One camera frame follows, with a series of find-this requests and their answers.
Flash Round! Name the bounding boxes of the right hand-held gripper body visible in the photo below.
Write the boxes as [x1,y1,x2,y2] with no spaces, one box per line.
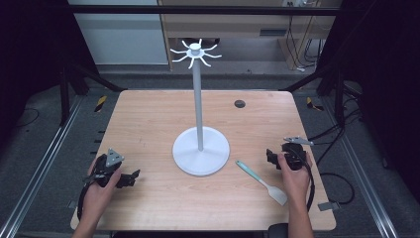
[280,136,315,172]

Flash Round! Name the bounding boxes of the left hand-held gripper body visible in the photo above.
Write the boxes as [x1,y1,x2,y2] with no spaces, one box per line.
[86,148,126,188]

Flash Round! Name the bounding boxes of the person's right hand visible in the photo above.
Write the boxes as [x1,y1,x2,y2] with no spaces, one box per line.
[276,153,313,207]

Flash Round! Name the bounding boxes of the person's left hand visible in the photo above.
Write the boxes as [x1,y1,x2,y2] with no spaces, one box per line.
[81,158,123,219]

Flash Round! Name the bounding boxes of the yellow black tape strip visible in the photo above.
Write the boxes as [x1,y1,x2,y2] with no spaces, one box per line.
[305,96,325,112]
[94,94,109,113]

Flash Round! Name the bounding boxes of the white hook stand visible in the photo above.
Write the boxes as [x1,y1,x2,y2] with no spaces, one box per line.
[169,38,231,178]

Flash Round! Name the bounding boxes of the white cabinet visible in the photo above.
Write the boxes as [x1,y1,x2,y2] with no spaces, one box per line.
[67,0,169,65]

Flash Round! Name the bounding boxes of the light wooden desk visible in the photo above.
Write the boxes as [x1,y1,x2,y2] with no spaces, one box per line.
[157,0,343,71]

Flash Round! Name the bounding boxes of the teal handled white spatula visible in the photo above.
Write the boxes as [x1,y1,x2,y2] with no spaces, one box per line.
[235,160,288,206]

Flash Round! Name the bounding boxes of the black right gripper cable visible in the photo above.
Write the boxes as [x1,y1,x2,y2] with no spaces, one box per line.
[291,145,316,212]

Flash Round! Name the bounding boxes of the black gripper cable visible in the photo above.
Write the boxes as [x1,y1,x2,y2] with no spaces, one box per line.
[76,177,95,221]
[291,145,316,212]

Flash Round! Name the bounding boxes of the black floor cables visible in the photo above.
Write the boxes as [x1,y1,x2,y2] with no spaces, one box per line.
[308,95,365,167]

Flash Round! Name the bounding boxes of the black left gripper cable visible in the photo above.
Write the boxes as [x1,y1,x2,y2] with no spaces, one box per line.
[76,177,95,221]

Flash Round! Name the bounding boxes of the grey metal table bracket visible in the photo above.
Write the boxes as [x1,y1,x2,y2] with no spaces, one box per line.
[317,200,342,212]

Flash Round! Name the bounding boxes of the black floor cable loop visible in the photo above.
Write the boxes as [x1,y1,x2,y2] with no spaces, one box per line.
[318,172,357,206]

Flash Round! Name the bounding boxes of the metal floor rail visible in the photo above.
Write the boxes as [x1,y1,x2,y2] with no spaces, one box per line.
[321,98,401,238]
[0,95,84,238]

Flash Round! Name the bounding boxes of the black frame strut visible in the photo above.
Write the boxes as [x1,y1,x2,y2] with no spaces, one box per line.
[280,61,347,128]
[58,61,129,127]

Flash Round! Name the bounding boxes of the thin black floor cable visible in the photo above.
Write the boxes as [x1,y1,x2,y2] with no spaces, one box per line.
[15,107,41,129]

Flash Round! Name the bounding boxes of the hanging black cables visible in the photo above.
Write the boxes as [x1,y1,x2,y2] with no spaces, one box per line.
[285,14,326,72]

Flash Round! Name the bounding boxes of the black horizontal frame beam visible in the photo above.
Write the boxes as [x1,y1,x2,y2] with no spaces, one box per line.
[65,4,343,17]

